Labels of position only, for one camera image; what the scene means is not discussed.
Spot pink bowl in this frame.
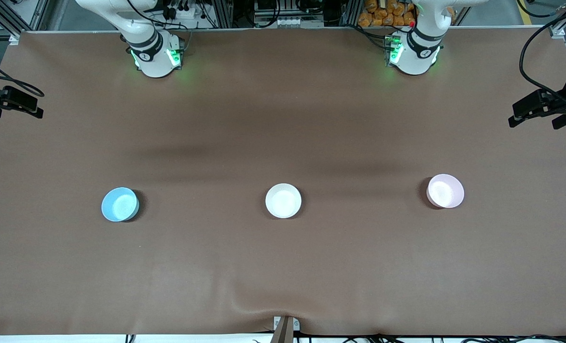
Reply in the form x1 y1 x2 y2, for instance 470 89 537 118
426 174 465 209

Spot blue bowl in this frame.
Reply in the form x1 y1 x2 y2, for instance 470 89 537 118
101 187 140 222

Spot white bowl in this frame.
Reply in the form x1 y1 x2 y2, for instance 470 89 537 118
265 183 302 219

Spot orange packaged goods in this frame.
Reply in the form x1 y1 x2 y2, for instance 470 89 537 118
358 0 418 28

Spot white power strip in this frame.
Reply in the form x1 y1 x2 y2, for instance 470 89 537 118
165 0 203 20

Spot brown table cloth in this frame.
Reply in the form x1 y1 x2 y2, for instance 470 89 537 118
0 28 566 337

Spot wooden bar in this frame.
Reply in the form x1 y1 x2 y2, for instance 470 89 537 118
270 318 294 343

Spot metal clamp bracket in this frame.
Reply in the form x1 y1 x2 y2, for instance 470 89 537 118
273 316 301 332

